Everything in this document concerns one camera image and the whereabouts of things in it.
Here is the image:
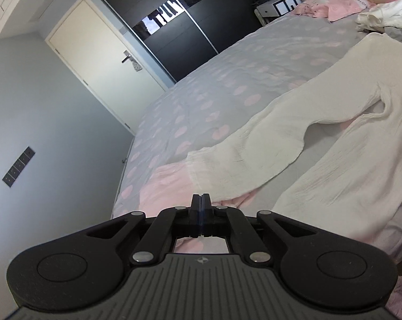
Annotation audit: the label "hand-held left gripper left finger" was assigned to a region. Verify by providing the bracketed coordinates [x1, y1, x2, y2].
[84, 193, 202, 266]

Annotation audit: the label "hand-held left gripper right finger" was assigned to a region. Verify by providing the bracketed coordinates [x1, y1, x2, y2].
[201, 193, 318, 266]

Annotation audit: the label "cream white pants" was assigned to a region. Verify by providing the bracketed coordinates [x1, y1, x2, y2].
[187, 33, 402, 222]

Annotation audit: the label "pile of white clothes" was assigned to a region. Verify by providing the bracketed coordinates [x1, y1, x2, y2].
[355, 0, 402, 35]

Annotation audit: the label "light pink cloth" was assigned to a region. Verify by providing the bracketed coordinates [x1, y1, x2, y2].
[139, 163, 258, 254]

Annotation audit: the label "grey pink-dotted blanket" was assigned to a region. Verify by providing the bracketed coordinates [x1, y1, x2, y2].
[112, 0, 402, 267]

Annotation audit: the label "black sliding wardrobe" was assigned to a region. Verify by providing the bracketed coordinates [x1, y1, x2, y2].
[89, 0, 271, 82]

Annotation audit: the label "cream door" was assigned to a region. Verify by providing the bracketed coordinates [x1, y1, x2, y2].
[46, 0, 170, 135]

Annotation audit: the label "white nightstand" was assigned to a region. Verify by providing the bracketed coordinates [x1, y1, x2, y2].
[254, 0, 303, 25]

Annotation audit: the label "pink pillow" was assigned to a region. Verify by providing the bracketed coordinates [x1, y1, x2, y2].
[293, 0, 377, 22]

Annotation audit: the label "dark wall switch panel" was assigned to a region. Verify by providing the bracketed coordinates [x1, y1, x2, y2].
[2, 146, 36, 188]

